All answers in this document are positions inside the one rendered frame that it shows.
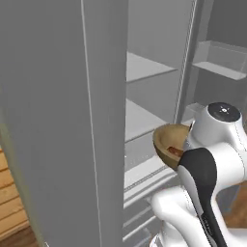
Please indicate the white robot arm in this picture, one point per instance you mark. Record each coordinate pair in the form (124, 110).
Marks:
(222, 160)

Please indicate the tan wooden bowl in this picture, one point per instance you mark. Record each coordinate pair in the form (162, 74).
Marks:
(164, 141)

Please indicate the brown chicken drumstick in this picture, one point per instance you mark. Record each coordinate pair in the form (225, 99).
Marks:
(174, 150)

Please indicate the grey fridge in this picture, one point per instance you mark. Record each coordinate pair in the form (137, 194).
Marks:
(64, 128)

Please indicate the grey fridge door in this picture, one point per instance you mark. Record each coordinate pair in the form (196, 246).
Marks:
(222, 61)

